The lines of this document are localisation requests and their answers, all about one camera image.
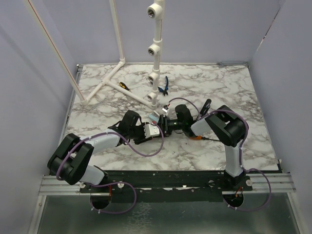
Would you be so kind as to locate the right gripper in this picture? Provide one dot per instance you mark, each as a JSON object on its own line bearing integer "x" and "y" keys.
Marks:
{"x": 163, "y": 125}

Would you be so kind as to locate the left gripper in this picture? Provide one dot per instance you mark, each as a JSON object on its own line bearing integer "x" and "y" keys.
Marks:
{"x": 143, "y": 139}

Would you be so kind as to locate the black stapler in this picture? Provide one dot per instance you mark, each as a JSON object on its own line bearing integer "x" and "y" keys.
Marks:
{"x": 205, "y": 107}

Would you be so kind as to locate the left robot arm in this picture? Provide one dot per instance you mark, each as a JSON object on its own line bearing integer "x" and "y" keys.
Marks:
{"x": 70, "y": 161}

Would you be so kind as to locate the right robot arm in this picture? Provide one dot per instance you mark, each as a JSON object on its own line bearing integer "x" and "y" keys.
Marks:
{"x": 229, "y": 127}

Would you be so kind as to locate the yellow black screwdriver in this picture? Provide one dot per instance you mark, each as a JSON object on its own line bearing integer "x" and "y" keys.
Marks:
{"x": 124, "y": 86}

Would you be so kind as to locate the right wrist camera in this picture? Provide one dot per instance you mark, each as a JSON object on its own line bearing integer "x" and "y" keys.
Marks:
{"x": 166, "y": 109}

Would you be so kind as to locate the orange handled screwdriver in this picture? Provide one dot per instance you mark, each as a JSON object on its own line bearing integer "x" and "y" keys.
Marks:
{"x": 203, "y": 138}

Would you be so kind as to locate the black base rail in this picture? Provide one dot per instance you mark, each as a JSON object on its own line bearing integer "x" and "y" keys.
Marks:
{"x": 168, "y": 186}

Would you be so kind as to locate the aluminium frame rail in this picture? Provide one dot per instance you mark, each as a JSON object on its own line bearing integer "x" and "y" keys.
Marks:
{"x": 49, "y": 185}

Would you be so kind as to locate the white pvc pipe frame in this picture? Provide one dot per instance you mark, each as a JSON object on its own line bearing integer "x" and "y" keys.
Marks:
{"x": 86, "y": 31}

